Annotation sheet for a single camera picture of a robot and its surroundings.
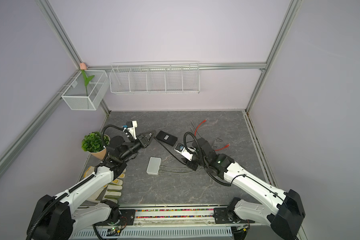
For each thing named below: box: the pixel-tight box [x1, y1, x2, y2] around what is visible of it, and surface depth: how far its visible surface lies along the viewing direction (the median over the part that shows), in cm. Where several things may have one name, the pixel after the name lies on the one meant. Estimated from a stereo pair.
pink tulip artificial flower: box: [79, 62, 95, 97], surface depth 92 cm
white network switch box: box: [146, 157, 162, 176], surface depth 91 cm
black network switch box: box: [155, 130, 178, 147], surface depth 104 cm
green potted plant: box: [81, 131, 111, 160], surface depth 87 cm
